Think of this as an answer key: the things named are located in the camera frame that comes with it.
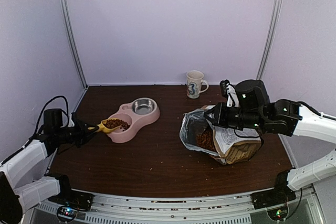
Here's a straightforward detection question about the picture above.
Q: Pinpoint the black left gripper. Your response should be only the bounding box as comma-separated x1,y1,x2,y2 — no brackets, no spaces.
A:
55,118,98,148

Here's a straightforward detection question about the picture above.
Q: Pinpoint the yellow plastic scoop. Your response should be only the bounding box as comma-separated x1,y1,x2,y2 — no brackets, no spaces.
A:
88,120,119,134

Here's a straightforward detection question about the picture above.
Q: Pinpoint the pet food bag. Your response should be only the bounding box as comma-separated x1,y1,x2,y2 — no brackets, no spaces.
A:
180,106,264,165

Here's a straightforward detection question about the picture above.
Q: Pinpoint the pink double pet feeder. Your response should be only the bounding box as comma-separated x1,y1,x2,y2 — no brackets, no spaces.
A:
107,98,160,143

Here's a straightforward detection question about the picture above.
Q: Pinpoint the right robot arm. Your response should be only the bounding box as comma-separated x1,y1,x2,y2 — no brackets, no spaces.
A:
204,80,335,204

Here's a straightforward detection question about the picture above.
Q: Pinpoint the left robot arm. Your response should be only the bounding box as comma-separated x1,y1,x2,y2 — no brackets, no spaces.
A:
1,109,99,223

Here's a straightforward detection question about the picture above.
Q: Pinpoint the brown kibble in scoop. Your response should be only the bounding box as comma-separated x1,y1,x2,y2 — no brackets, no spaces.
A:
102,119,124,129

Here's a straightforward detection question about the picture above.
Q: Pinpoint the brown kibble in bag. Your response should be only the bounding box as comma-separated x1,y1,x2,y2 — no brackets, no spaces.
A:
196,128,217,152

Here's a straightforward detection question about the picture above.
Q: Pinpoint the white patterned ceramic mug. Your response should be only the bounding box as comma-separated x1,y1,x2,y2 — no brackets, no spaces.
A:
186,70,209,99

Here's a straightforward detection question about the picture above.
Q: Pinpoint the brown kibble in feeder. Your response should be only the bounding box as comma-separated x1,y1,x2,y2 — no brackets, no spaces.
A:
120,120,130,131

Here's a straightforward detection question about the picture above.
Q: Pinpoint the stainless steel bowl insert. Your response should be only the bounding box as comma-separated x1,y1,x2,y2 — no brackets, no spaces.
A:
132,98,155,115

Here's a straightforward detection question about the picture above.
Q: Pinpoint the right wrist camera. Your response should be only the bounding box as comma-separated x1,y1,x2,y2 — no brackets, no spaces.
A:
219,80,239,107

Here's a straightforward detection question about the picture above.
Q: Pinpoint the black braided left cable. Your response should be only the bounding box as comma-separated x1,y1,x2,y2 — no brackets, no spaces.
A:
26,95,71,143

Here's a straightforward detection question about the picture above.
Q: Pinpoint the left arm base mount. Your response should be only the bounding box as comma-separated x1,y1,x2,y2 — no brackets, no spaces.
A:
47,173,94,223

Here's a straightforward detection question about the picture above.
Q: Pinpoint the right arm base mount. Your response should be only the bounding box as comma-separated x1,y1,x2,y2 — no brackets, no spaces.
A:
251,170,296,222

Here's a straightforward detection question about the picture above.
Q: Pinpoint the aluminium corner post right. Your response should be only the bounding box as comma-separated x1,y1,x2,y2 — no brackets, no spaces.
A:
256,0,283,80

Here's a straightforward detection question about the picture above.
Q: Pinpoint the aluminium corner post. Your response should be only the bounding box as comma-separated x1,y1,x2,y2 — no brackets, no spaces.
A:
256,0,283,80
60,0,88,89

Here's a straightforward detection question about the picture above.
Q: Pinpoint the aluminium corner post left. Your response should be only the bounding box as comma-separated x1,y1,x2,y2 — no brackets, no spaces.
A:
60,0,88,89

